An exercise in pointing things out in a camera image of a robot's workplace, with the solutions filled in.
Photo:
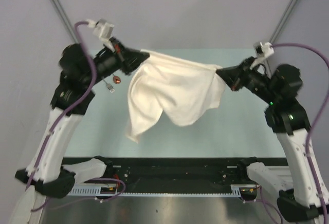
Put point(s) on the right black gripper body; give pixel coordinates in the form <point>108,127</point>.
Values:
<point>255,81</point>

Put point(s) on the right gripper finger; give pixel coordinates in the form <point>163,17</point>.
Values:
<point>233,83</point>
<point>229,72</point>

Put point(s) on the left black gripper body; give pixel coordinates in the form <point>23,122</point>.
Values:
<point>111,61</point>

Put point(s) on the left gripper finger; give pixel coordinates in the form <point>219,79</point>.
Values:
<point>131,65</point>
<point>138,55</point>

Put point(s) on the white cloth napkin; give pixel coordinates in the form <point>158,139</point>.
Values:
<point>183,90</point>

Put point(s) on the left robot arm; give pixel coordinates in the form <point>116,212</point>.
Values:
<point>68,106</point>

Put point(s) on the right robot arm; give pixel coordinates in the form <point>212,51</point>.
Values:
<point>306,197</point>

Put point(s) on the copper spoon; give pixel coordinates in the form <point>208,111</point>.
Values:
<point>116,79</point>

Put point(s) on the silver fork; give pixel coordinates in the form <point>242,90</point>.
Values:
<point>109,86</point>

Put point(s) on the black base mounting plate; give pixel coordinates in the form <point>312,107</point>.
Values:
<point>188,175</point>

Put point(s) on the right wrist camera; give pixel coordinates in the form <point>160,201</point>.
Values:
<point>263,51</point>

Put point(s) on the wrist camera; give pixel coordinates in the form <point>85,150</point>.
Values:
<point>102,29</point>
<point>263,51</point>

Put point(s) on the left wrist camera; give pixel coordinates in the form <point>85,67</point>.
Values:
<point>102,29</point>

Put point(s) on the left aluminium frame post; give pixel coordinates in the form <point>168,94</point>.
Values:
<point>64,19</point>

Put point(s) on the aluminium frame post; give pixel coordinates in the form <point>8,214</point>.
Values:
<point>283,20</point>
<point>64,19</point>

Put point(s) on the right aluminium frame post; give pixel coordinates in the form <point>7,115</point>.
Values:
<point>283,20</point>

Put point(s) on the white slotted cable duct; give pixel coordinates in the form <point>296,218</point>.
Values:
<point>103,190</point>

